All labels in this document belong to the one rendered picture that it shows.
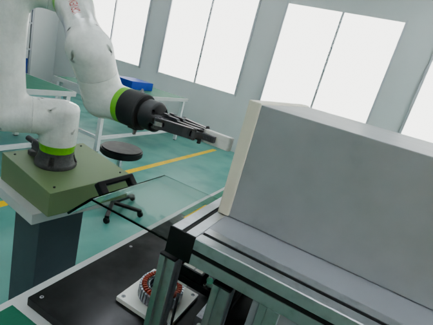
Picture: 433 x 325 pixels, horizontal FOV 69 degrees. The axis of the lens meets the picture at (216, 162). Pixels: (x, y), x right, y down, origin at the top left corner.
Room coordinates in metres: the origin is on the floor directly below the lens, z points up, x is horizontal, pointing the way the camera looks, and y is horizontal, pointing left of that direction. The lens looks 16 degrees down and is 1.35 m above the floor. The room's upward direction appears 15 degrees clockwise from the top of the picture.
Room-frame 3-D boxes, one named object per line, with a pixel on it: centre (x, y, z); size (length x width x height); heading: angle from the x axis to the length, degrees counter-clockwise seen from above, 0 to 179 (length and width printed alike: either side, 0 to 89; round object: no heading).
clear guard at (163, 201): (0.61, 0.07, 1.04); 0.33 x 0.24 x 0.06; 68
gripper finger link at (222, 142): (0.68, 0.01, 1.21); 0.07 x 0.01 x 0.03; 67
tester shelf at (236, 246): (0.66, -0.29, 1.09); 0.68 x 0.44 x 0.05; 158
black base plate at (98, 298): (0.77, -0.01, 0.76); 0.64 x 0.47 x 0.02; 158
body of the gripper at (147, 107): (0.75, 0.16, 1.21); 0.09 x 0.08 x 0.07; 67
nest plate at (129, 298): (0.67, 0.05, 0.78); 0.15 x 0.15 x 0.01; 68
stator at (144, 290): (0.67, 0.05, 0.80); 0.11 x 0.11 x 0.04
